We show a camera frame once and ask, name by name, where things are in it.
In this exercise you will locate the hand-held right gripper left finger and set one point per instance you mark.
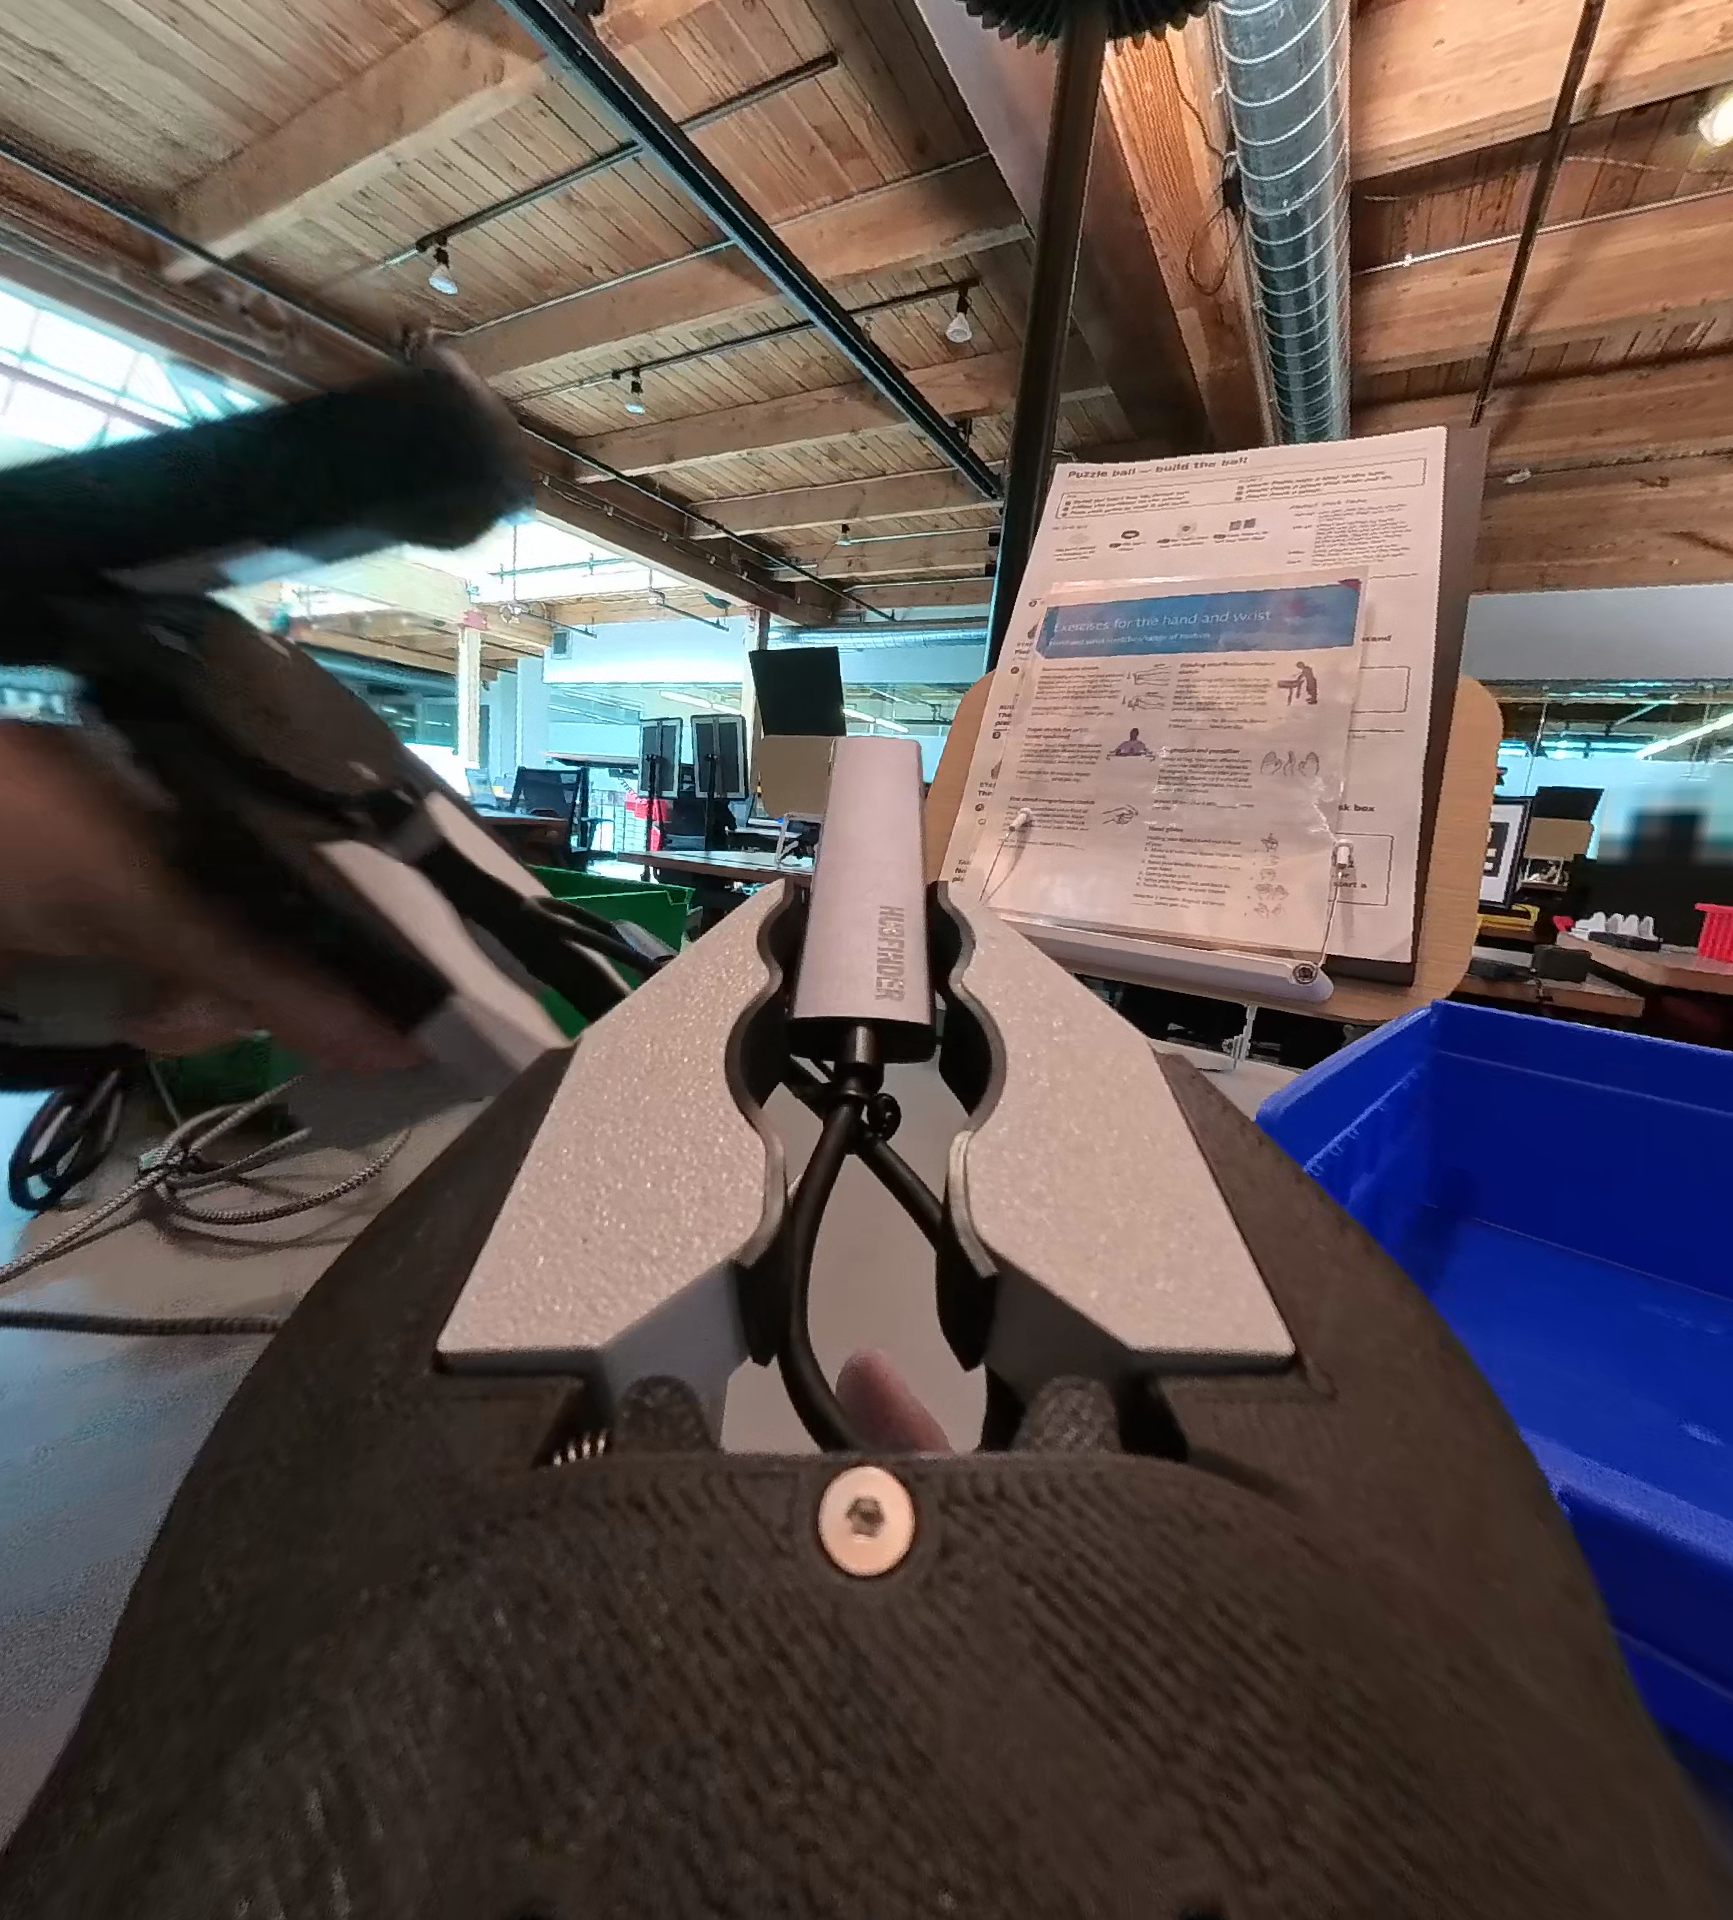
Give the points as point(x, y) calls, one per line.
point(628, 1141)

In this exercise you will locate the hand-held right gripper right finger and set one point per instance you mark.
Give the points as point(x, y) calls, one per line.
point(1108, 1170)

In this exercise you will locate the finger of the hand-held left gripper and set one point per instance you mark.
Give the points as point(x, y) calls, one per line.
point(508, 871)
point(477, 975)

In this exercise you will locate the grey usb hub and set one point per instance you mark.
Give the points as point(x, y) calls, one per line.
point(867, 885)

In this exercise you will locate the person's left hand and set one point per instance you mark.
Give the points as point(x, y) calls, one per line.
point(70, 871)

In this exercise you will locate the person's right hand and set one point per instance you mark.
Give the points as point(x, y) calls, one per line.
point(890, 1402)

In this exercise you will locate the green plastic bin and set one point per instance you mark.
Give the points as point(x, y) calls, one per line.
point(612, 909)

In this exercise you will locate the cardboard box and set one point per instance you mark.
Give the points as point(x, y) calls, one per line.
point(791, 781)

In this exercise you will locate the black panel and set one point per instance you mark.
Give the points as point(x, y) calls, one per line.
point(798, 693)

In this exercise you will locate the paper in acrylic holder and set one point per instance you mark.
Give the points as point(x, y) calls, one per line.
point(1211, 721)

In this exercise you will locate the blue plastic bin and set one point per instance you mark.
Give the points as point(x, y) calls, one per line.
point(1631, 1351)

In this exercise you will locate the black vertical pole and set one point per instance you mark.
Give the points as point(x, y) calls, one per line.
point(1053, 331)

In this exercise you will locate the silver ventilation duct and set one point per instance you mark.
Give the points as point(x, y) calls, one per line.
point(1279, 225)

